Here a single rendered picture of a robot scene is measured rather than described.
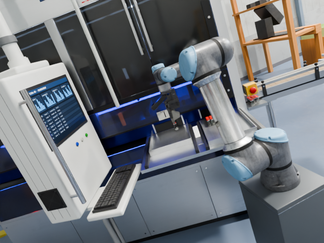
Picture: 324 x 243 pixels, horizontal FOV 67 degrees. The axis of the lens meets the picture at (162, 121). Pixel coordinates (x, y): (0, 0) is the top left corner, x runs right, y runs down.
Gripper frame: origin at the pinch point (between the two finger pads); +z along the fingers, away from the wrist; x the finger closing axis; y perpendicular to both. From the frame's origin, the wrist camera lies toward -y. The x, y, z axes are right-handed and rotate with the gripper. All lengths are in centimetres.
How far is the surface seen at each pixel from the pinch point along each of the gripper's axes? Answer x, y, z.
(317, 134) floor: 106, 134, 100
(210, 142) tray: -22.3, 16.9, 9.8
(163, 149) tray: -11.0, -10.0, 10.5
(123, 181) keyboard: -21.4, -36.2, 17.2
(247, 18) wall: 438, 193, -26
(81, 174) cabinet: -25, -55, 4
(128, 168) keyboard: -8.2, -34.7, 17.3
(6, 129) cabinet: -40, -68, -34
